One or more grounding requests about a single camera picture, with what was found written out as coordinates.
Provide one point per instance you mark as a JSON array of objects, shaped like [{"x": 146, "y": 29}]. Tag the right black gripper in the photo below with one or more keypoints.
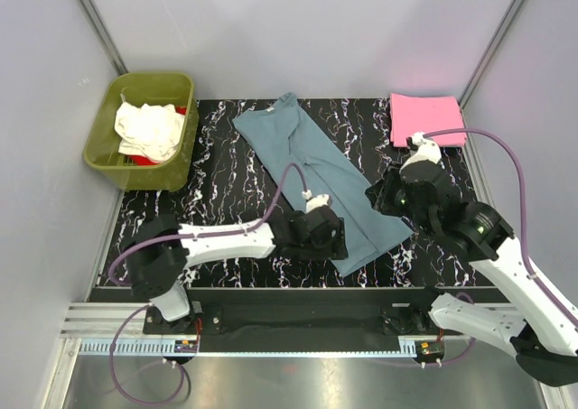
[{"x": 380, "y": 191}]

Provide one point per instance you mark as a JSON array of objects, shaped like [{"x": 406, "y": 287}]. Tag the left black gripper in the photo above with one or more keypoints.
[{"x": 333, "y": 249}]

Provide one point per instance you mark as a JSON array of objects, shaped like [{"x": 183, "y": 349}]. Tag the blue-grey t shirt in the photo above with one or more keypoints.
[{"x": 284, "y": 133}]

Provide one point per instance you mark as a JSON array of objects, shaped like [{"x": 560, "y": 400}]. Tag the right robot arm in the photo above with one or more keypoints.
[{"x": 542, "y": 336}]

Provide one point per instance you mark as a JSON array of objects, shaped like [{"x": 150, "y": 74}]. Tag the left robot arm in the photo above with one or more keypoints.
[{"x": 163, "y": 248}]

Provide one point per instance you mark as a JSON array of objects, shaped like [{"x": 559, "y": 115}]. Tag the folded pink t shirt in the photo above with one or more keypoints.
[{"x": 421, "y": 114}]

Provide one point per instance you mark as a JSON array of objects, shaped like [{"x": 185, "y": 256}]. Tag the black marbled table mat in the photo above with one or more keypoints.
[{"x": 227, "y": 184}]

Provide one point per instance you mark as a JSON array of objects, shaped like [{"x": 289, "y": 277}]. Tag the white t shirt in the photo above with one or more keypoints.
[{"x": 153, "y": 132}]

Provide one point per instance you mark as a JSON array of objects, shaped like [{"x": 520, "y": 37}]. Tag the red t shirt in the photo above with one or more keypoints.
[{"x": 140, "y": 160}]

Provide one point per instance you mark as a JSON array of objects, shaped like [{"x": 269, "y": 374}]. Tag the olive green plastic bin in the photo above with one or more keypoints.
[{"x": 137, "y": 88}]

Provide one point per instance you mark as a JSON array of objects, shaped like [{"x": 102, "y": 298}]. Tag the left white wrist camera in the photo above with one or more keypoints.
[{"x": 313, "y": 202}]

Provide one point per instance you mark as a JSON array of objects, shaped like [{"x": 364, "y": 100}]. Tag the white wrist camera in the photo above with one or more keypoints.
[
  {"x": 422, "y": 149},
  {"x": 313, "y": 202}
]

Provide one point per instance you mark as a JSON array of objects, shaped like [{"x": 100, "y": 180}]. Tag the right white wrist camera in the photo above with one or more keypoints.
[{"x": 422, "y": 149}]

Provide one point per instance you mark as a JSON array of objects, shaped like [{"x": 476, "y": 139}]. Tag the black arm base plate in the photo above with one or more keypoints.
[{"x": 336, "y": 317}]

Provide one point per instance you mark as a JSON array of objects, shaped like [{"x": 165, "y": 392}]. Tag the right aluminium frame post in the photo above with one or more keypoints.
[{"x": 500, "y": 34}]

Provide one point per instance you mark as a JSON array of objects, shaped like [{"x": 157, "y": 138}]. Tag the aluminium frame post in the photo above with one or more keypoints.
[
  {"x": 99, "y": 28},
  {"x": 500, "y": 34}
]

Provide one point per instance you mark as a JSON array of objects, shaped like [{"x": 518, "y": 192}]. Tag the slotted cable duct rail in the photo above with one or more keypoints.
[{"x": 211, "y": 348}]

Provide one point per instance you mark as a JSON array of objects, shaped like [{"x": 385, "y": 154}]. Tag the left aluminium frame post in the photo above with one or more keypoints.
[{"x": 99, "y": 28}]

